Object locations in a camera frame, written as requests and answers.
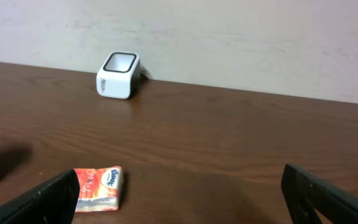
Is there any white barcode scanner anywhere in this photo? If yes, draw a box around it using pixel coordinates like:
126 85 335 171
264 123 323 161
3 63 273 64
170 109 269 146
96 52 141 99

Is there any orange Kleenex tissue pack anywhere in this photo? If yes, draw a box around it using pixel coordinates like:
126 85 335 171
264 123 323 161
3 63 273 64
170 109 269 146
74 166 124 213

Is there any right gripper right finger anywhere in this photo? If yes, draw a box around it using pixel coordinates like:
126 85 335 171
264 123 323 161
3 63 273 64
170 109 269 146
281 164 358 223

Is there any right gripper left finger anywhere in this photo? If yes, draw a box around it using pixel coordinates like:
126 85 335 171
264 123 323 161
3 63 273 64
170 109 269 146
0 169 80 224

